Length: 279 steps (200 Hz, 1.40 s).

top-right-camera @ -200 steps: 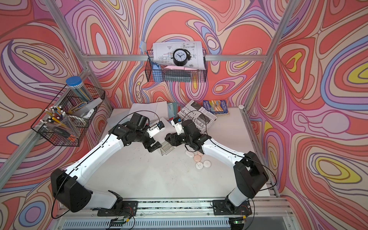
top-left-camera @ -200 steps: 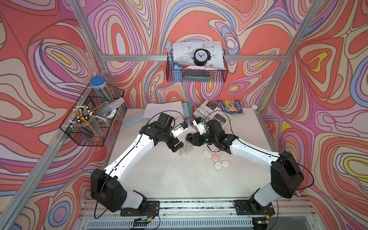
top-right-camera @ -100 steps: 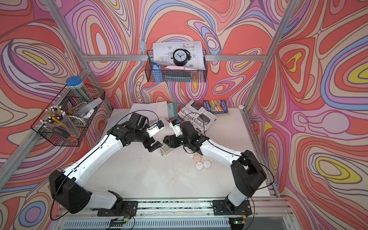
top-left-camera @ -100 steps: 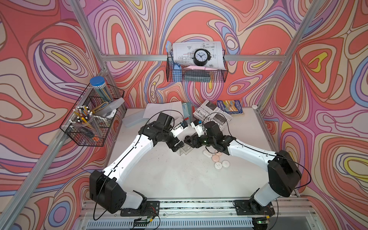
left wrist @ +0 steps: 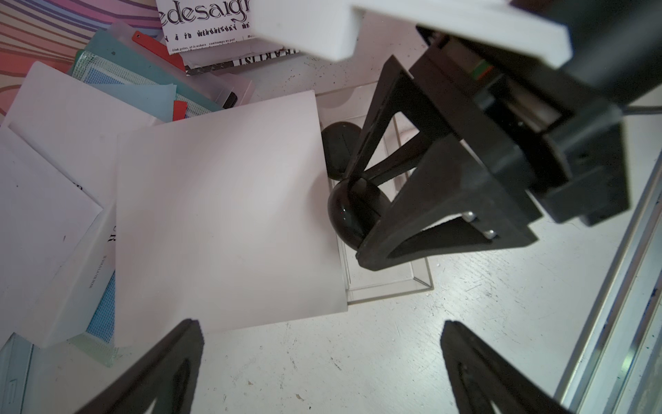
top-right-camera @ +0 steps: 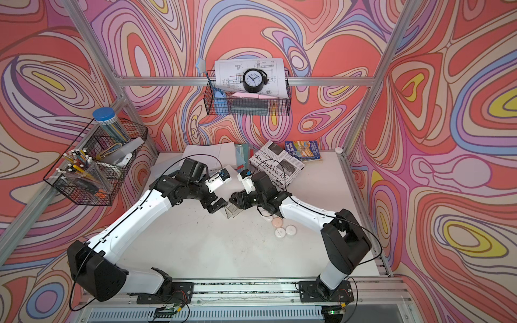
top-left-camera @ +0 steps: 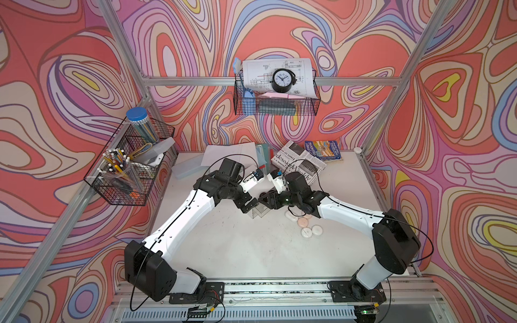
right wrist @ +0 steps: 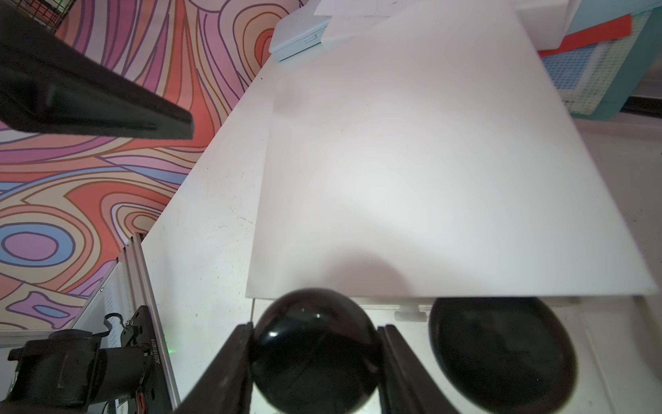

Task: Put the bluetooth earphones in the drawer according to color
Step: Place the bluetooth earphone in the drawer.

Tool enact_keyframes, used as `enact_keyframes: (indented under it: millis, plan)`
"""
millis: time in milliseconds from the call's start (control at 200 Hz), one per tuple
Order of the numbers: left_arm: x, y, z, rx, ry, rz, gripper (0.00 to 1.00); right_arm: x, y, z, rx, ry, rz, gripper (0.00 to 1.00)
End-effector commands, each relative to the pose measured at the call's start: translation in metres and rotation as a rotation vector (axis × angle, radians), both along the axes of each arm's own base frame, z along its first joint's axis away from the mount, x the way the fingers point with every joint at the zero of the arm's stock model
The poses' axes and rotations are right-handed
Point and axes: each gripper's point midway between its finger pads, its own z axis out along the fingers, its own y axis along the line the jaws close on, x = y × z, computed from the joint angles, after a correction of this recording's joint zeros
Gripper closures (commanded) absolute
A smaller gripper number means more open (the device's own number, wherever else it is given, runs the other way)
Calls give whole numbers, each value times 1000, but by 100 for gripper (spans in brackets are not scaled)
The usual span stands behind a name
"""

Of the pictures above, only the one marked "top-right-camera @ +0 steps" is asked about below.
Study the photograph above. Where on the blue lid pencil jar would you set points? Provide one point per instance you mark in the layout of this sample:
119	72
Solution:
111	124

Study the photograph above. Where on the black wire side basket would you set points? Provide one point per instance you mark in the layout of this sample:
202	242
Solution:
96	141

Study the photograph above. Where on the folded newspaper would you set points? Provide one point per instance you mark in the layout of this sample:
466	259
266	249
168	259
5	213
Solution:
278	164

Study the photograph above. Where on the black wire wall basket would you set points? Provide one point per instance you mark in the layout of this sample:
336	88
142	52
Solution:
222	103

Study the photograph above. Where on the teal books stack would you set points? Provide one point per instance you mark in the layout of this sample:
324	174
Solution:
243	154

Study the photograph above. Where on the white open notebook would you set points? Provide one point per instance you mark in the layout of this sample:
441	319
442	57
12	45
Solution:
214	156

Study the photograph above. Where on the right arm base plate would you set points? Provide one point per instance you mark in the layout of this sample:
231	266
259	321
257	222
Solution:
317	291

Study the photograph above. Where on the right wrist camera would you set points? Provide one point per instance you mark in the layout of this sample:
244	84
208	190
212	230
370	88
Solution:
245	177

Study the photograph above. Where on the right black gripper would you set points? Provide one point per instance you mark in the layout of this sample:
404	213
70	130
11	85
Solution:
242	200

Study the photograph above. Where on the pink earphone case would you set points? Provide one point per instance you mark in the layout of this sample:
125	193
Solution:
277	222

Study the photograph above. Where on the black round clock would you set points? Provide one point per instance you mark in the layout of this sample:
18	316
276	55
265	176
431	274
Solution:
254	80

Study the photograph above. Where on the white drawing sheet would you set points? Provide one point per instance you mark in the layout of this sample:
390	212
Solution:
229	73

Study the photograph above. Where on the white three-drawer box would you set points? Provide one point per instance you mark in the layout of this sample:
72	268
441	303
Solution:
233	186

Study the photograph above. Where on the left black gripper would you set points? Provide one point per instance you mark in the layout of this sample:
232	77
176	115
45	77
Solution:
217	204

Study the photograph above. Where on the clear cup with pens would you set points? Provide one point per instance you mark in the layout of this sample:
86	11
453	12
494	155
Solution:
82	171

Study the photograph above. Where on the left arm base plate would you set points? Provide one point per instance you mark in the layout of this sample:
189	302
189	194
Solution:
171	293

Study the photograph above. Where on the blue book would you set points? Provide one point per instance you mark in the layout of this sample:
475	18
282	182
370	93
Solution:
305	151

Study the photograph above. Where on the translucent plastic box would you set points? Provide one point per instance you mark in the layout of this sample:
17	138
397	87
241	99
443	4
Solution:
165	164

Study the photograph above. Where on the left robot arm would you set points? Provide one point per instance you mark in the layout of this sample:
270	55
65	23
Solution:
94	264

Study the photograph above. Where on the white round earphone case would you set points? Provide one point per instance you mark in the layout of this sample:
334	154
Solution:
290	230
280	232

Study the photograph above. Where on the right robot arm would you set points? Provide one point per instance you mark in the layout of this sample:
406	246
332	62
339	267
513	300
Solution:
344	239

